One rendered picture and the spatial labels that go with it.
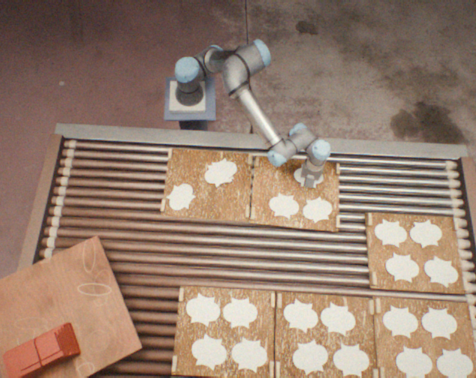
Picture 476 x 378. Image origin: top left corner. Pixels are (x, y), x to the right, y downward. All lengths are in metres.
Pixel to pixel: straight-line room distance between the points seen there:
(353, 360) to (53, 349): 1.15
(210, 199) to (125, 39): 2.12
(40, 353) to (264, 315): 0.86
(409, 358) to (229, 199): 1.01
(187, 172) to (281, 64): 1.78
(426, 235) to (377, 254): 0.25
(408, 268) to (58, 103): 2.71
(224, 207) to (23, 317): 0.93
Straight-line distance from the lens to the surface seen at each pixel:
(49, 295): 1.87
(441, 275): 2.07
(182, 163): 2.01
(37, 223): 2.06
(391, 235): 2.02
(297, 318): 1.84
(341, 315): 1.88
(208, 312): 1.82
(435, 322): 2.02
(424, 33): 4.07
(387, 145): 2.23
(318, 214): 1.95
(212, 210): 1.92
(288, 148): 1.71
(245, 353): 1.81
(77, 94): 3.51
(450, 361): 2.03
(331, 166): 2.07
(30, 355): 1.68
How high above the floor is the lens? 2.76
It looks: 68 degrees down
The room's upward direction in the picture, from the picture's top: 3 degrees clockwise
